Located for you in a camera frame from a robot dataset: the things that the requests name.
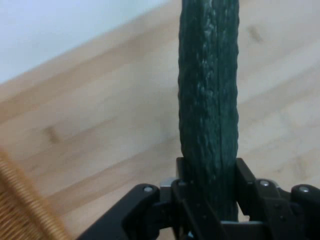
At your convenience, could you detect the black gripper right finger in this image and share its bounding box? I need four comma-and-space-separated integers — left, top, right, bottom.
234, 158, 320, 240

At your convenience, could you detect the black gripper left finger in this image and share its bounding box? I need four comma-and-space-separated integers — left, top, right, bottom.
76, 156, 226, 240

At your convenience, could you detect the long dark green cucumber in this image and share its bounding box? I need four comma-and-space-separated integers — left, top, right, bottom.
177, 0, 240, 223

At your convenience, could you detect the bamboo cutting board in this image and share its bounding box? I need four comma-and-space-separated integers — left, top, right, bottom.
0, 0, 320, 240

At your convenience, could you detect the woven wicker basket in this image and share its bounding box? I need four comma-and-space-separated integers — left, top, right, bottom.
0, 146, 72, 240

